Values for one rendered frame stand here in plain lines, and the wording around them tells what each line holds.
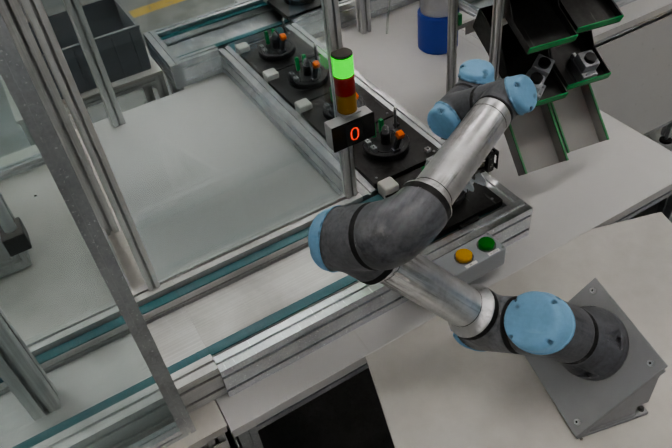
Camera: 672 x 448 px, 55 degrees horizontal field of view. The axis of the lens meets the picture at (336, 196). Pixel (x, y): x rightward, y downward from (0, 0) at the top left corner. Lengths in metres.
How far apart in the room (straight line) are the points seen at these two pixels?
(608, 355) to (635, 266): 0.46
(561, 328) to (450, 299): 0.21
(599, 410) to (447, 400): 0.31
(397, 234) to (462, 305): 0.32
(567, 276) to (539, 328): 0.48
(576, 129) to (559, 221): 0.26
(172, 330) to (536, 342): 0.85
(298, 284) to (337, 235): 0.58
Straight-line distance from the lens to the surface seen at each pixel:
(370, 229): 1.03
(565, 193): 1.98
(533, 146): 1.85
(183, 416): 1.48
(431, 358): 1.56
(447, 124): 1.33
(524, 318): 1.31
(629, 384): 1.44
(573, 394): 1.50
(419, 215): 1.03
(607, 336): 1.42
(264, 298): 1.64
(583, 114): 1.96
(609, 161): 2.12
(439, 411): 1.49
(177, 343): 1.61
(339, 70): 1.51
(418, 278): 1.21
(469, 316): 1.32
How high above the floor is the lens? 2.15
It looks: 42 degrees down
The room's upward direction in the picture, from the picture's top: 7 degrees counter-clockwise
